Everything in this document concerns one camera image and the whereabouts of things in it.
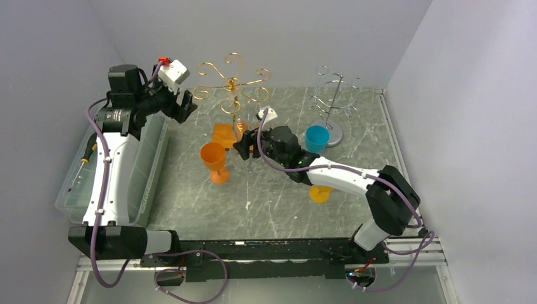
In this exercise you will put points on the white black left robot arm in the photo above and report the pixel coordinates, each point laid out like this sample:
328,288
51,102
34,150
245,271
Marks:
106,232

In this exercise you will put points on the blue plastic goblet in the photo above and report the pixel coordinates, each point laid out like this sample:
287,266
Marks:
316,138

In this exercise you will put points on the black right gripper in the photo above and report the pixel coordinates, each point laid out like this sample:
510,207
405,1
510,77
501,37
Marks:
243,147

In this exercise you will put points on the clear wine glass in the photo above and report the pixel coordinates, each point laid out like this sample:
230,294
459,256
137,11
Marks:
239,127

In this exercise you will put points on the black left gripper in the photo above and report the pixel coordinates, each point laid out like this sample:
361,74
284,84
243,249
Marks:
179,113

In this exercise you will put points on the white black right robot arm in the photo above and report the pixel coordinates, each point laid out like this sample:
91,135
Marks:
391,199

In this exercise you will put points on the yellow plastic goblet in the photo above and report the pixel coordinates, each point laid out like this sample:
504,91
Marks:
319,194

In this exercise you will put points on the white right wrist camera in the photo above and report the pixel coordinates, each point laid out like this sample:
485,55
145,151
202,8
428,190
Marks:
267,114

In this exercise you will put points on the orange plastic goblet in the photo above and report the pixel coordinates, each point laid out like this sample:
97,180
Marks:
213,155

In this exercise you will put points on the clear small glass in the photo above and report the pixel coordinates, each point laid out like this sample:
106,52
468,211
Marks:
239,164

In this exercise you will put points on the black yellow screwdriver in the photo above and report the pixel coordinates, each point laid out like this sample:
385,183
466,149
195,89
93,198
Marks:
90,147

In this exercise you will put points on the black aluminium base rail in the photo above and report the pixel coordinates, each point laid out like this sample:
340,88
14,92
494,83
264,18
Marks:
330,258

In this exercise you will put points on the gold wire glass rack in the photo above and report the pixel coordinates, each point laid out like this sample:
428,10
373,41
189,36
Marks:
233,87

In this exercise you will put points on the chrome wire glass rack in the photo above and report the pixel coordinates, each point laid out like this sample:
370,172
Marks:
333,96

